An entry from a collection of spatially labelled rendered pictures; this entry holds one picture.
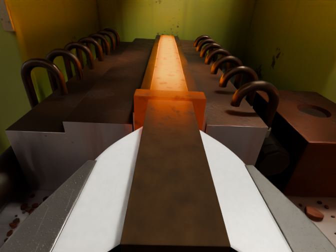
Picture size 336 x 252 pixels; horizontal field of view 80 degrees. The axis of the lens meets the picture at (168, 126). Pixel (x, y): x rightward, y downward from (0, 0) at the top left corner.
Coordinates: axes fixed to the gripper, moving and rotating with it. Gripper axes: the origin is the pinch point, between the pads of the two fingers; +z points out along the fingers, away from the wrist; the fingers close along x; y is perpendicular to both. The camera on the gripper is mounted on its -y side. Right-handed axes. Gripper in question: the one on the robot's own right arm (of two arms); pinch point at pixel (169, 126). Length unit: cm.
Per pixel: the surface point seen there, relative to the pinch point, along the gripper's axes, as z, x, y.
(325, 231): -0.8, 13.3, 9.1
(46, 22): 23.8, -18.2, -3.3
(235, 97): 4.8, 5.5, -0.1
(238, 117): 3.9, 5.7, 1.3
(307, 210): 0.8, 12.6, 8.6
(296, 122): 5.7, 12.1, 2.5
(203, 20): 50, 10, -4
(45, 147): 2.6, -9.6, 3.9
